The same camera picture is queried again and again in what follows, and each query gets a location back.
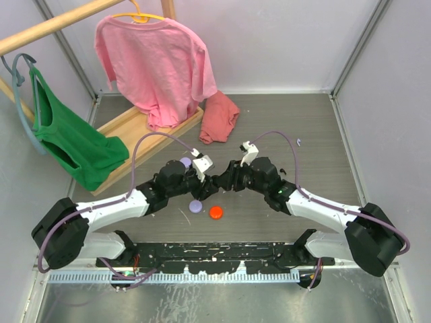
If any orange earbud case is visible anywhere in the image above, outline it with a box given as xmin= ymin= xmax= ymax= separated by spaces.
xmin=209 ymin=206 xmax=224 ymax=220

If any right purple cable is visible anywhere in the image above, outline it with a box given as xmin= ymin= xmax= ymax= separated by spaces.
xmin=251 ymin=131 xmax=411 ymax=255

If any salmon folded shirt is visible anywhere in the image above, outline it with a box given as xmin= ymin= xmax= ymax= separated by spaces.
xmin=199 ymin=91 xmax=240 ymax=145

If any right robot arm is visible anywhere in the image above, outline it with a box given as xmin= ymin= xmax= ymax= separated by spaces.
xmin=213 ymin=157 xmax=409 ymax=277

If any green tank top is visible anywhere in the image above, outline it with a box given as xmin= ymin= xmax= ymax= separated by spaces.
xmin=29 ymin=67 xmax=129 ymax=191

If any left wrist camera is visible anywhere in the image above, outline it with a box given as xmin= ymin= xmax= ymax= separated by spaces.
xmin=191 ymin=148 xmax=213 ymax=182

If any wooden clothes rack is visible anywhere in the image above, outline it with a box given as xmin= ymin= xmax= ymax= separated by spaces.
xmin=1 ymin=0 xmax=176 ymax=121

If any yellow hanger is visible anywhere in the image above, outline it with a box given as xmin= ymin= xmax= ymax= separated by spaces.
xmin=112 ymin=0 xmax=164 ymax=24

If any purple cable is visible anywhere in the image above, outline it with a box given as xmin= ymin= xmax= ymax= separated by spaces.
xmin=251 ymin=131 xmax=411 ymax=255
xmin=37 ymin=131 xmax=199 ymax=274

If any grey-blue hanger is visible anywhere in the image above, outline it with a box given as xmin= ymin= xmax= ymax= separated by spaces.
xmin=1 ymin=53 xmax=47 ymax=155

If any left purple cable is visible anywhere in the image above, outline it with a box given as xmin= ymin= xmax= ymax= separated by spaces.
xmin=37 ymin=131 xmax=199 ymax=274

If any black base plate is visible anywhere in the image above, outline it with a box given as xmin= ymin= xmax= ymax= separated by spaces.
xmin=108 ymin=242 xmax=317 ymax=275

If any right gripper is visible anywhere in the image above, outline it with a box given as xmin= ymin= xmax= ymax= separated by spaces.
xmin=215 ymin=158 xmax=268 ymax=195

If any white cable duct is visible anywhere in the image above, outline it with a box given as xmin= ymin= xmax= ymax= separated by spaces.
xmin=47 ymin=269 xmax=300 ymax=284

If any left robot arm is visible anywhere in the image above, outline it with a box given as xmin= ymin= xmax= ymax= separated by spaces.
xmin=31 ymin=156 xmax=218 ymax=273

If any pink t-shirt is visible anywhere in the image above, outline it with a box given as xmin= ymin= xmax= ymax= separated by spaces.
xmin=94 ymin=16 xmax=218 ymax=131

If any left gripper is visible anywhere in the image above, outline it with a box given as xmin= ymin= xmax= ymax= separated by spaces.
xmin=167 ymin=167 xmax=218 ymax=201

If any lilac earbud case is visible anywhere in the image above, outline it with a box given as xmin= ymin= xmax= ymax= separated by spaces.
xmin=180 ymin=157 xmax=192 ymax=168
xmin=189 ymin=200 xmax=203 ymax=213

